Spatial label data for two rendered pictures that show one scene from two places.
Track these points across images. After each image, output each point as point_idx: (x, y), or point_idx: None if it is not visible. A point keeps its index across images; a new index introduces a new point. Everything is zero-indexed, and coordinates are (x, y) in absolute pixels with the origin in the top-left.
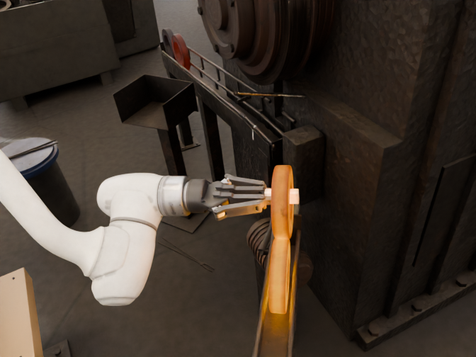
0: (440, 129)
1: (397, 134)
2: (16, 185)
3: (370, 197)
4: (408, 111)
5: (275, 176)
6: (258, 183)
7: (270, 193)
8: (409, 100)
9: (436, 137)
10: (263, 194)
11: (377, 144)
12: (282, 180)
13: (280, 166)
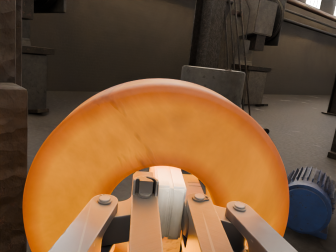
0: (20, 68)
1: (0, 78)
2: None
3: (16, 209)
4: (14, 25)
5: (190, 86)
6: (106, 207)
7: (181, 177)
8: (11, 3)
9: (18, 82)
10: (187, 196)
11: (10, 90)
12: (207, 89)
13: (113, 89)
